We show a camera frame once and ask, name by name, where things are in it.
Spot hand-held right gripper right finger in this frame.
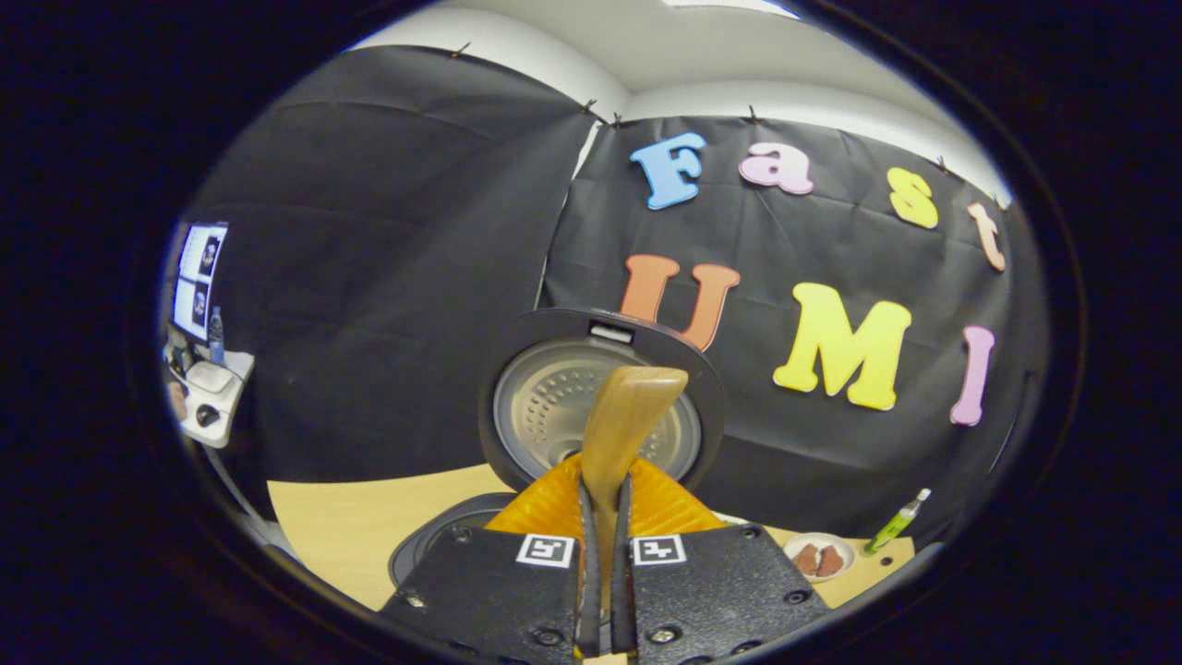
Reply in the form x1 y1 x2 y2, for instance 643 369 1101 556
611 457 832 661

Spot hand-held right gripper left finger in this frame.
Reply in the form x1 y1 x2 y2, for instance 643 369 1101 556
380 453 601 661

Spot dark grey rice cooker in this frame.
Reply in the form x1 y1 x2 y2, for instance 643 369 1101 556
388 308 728 592

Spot wooden spoon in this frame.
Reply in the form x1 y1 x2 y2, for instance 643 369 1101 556
579 366 690 665

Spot white round plate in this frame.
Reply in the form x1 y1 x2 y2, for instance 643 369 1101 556
783 532 856 583

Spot green tea bottle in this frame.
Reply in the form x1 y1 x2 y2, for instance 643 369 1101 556
863 489 932 555

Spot black backdrop cloth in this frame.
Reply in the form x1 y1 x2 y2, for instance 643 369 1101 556
180 46 1049 541

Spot white side desk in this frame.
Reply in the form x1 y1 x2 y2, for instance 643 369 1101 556
166 346 255 451

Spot computer monitor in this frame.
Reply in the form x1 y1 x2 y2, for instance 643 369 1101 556
174 222 229 345

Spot large ceiling light panel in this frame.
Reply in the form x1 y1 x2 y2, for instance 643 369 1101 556
663 0 800 19

